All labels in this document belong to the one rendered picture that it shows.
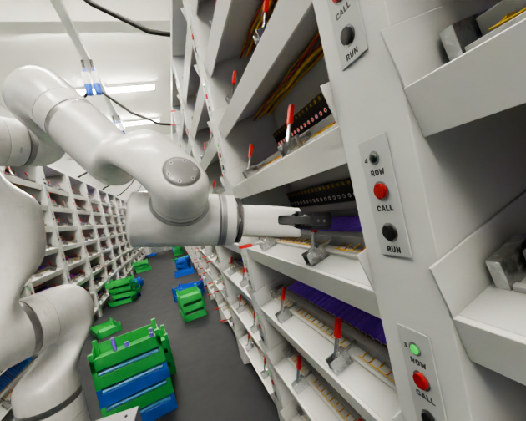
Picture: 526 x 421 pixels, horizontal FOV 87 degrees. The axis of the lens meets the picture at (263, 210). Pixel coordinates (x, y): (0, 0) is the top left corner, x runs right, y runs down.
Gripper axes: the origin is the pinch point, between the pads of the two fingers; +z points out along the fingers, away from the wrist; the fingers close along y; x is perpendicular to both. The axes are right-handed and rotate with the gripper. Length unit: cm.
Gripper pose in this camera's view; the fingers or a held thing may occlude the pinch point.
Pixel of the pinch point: (317, 220)
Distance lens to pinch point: 52.3
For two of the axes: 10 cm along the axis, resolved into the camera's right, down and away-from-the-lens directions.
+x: 0.1, -10.0, 0.5
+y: 3.1, -0.4, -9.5
